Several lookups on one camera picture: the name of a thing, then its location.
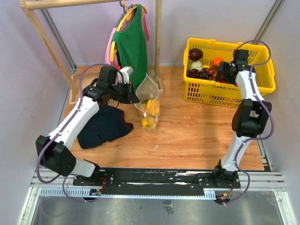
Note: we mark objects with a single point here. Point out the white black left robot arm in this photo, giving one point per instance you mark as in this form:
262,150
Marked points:
53,150

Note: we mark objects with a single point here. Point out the dark navy cloth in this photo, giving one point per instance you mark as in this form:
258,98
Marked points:
107,125

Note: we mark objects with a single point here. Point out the yellow plastic basket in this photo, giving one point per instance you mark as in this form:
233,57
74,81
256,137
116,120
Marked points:
221,93

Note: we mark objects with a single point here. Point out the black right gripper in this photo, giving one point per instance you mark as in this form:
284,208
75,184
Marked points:
224,67

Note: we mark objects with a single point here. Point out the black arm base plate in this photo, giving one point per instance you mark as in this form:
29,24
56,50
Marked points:
171,182

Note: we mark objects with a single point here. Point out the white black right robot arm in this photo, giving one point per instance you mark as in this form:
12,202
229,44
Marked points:
248,122

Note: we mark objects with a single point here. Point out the orange green mango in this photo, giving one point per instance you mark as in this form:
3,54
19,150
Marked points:
144,105

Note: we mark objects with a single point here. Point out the green cabbage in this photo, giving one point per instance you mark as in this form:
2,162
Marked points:
195,65

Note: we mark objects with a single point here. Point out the yellow bell pepper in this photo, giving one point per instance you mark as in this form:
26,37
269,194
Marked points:
153,107
149,123

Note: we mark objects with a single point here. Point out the green tank top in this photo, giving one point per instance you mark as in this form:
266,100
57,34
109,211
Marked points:
132,49

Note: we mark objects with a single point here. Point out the dark purple round fruit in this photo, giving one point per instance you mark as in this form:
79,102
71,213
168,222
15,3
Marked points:
195,54

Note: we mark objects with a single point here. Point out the clear dotted zip top bag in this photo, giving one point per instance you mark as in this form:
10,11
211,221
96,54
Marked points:
147,90

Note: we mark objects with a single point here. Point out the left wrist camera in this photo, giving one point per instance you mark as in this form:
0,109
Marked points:
123,75

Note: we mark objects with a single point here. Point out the pink shirt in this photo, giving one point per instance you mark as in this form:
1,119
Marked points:
111,56

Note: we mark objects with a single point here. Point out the yellow clothes hanger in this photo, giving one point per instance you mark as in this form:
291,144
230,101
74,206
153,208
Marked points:
128,13

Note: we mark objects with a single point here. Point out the orange fruit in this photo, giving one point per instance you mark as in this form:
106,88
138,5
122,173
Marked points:
216,62

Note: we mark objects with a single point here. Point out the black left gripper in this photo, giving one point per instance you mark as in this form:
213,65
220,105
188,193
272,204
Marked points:
131,97

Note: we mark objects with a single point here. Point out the purple grape bunch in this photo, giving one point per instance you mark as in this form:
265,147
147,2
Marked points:
204,74

